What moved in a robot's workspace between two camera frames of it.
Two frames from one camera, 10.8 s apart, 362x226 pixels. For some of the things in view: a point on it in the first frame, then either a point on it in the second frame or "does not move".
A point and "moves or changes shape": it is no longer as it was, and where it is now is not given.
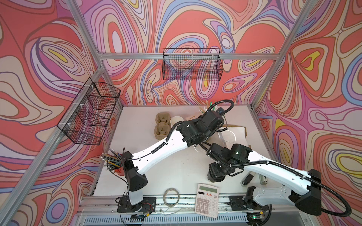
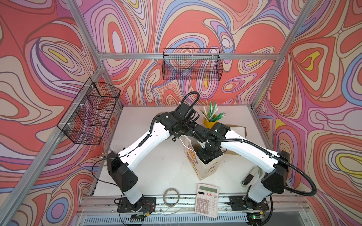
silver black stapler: x=244 y=182 does not move
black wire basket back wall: x=192 y=64 does not move
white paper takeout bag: x=229 y=135 moves or changes shape
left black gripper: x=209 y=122 -> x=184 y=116
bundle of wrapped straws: x=202 y=109 does not move
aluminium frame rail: x=190 y=56 does not move
